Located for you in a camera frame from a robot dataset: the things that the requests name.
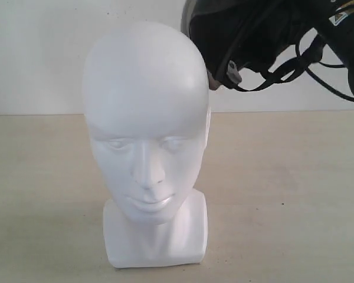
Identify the black helmet with tinted visor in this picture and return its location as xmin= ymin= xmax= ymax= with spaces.
xmin=181 ymin=1 xmax=331 ymax=92

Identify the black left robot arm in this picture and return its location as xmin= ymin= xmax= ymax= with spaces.
xmin=317 ymin=1 xmax=354 ymax=96

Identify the white mannequin head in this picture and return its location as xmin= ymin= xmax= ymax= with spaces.
xmin=82 ymin=21 xmax=211 ymax=268

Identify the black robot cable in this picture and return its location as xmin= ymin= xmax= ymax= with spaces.
xmin=294 ymin=28 xmax=354 ymax=106

